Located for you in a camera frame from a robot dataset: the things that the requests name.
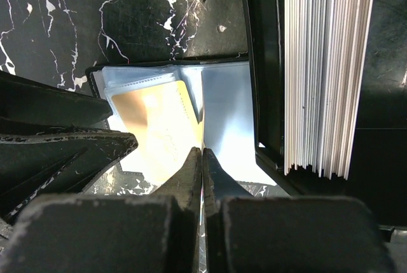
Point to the white card stack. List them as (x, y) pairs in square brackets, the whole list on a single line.
[(325, 44)]

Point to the black card holder wallet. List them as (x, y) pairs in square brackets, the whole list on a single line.
[(229, 124)]

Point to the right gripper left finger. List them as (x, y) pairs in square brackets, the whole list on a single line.
[(183, 190)]

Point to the brown credit card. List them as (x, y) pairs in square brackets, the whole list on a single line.
[(162, 119)]

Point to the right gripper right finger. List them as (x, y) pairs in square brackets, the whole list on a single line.
[(217, 185)]

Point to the black card box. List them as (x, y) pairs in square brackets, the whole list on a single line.
[(378, 165)]

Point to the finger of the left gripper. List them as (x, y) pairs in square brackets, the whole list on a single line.
[(28, 101), (58, 160)]

